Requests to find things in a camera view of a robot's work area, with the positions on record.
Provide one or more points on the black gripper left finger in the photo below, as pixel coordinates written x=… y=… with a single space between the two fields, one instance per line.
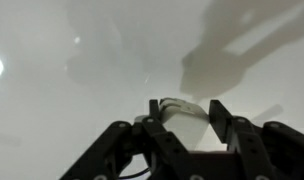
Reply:
x=142 y=153

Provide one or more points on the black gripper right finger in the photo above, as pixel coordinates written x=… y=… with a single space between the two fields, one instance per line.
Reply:
x=275 y=153

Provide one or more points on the white power adapter brick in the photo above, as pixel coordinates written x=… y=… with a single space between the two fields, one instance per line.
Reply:
x=185 y=126

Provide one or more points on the large white board mat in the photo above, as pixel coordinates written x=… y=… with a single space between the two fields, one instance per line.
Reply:
x=58 y=100

